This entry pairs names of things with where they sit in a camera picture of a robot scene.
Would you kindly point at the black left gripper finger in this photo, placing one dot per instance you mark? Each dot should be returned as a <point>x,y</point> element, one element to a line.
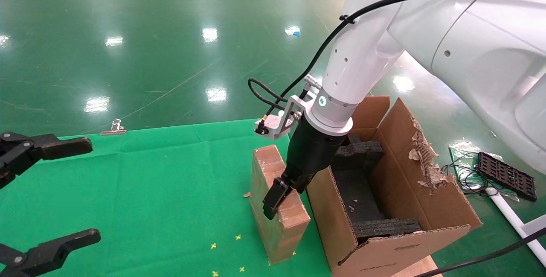
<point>53,146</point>
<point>49,253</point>

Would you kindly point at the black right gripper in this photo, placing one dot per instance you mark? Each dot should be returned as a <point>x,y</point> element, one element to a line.
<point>313,153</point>

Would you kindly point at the narrow taped cardboard box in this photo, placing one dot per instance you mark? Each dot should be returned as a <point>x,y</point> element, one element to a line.
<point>290,234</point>

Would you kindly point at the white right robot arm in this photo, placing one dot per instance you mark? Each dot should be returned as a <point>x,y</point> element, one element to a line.
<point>362,55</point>

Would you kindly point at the large open torn carton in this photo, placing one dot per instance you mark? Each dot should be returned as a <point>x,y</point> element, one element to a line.
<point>384,255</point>

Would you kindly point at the silver binder clip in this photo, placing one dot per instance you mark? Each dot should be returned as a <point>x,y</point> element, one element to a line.
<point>114,131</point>

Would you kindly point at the green table cloth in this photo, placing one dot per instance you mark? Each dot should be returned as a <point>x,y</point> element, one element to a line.
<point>149,191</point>

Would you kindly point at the clear plastic bag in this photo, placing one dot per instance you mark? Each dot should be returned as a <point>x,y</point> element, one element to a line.
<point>463,149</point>

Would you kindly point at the black perforated tray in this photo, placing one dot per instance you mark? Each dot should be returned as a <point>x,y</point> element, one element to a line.
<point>507,176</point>

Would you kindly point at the white metal stand leg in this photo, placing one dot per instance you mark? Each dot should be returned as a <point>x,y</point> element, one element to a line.
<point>512,217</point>

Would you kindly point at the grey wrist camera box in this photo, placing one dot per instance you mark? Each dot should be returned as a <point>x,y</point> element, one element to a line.
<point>273,127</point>

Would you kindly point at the grey metal camera bracket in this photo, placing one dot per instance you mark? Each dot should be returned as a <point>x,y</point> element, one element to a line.
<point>294,106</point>

